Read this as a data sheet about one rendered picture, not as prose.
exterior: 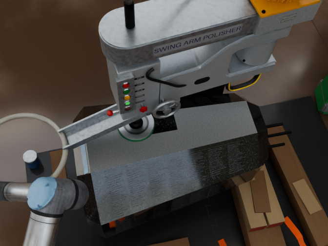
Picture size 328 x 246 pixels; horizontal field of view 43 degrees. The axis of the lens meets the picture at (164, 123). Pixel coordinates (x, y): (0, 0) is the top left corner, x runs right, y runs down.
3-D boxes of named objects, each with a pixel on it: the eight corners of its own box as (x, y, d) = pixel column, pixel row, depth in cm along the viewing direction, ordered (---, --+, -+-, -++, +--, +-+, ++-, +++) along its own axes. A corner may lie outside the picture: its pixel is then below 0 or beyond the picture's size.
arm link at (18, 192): (104, 181, 165) (12, 179, 209) (78, 178, 156) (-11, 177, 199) (101, 211, 163) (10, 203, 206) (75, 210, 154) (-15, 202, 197)
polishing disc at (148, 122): (159, 133, 243) (159, 133, 242) (124, 145, 239) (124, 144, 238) (147, 103, 252) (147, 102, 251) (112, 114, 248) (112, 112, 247)
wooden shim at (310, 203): (291, 183, 307) (292, 183, 306) (303, 178, 309) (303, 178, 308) (309, 215, 296) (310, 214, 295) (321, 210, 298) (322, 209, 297)
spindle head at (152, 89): (173, 71, 233) (177, 16, 193) (187, 104, 223) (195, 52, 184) (110, 90, 226) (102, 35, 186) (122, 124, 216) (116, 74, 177)
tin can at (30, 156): (39, 169, 318) (35, 162, 306) (26, 168, 318) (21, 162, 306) (41, 156, 323) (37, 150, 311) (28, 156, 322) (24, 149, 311)
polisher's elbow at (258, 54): (227, 47, 223) (233, 22, 206) (255, 32, 228) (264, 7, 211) (249, 72, 216) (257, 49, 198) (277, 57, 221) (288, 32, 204)
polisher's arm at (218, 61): (253, 54, 245) (276, -9, 202) (271, 85, 235) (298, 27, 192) (133, 88, 231) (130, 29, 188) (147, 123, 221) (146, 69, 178)
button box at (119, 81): (134, 105, 206) (132, 72, 181) (135, 110, 205) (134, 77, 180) (118, 110, 205) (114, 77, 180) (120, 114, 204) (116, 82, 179)
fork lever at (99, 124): (170, 77, 234) (168, 73, 229) (183, 106, 226) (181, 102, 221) (60, 128, 239) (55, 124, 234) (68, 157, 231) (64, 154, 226)
